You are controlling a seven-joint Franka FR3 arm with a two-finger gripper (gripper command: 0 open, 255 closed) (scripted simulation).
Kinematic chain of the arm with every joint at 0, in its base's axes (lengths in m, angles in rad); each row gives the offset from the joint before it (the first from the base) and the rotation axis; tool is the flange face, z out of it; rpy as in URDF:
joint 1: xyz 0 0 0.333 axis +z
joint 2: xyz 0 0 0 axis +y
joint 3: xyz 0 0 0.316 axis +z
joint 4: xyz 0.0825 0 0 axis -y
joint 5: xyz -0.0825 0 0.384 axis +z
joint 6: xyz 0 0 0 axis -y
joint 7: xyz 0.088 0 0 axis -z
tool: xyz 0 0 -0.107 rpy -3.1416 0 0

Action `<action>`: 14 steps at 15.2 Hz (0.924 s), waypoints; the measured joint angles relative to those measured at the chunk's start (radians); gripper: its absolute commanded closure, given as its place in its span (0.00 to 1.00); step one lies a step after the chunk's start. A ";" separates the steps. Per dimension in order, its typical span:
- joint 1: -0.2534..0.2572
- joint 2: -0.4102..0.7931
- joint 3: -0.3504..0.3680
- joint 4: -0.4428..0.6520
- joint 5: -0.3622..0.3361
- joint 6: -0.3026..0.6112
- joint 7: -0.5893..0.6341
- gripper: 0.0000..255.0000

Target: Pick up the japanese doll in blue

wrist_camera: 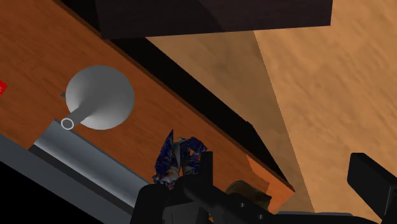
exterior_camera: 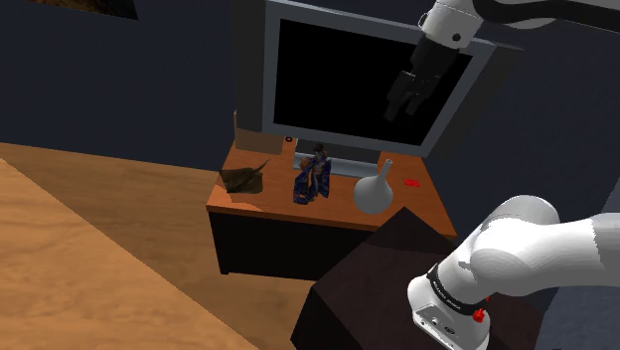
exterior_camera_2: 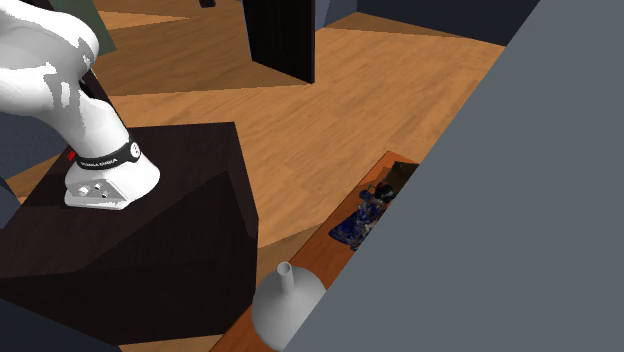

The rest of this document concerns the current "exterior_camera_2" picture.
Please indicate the black tall cabinet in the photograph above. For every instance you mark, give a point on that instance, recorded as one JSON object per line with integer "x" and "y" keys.
{"x": 282, "y": 34}

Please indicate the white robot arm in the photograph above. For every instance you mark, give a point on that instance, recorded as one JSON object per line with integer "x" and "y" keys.
{"x": 58, "y": 92}

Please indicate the orange wooden shelf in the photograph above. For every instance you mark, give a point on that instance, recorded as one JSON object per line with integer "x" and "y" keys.
{"x": 322, "y": 258}

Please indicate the white narrow-necked vase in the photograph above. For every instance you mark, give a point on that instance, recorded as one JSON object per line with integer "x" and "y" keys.
{"x": 282, "y": 307}

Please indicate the blue robed doll figure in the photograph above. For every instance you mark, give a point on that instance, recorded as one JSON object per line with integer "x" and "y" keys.
{"x": 363, "y": 219}

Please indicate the dark robot stand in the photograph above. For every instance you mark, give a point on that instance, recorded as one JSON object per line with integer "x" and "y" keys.
{"x": 161, "y": 234}

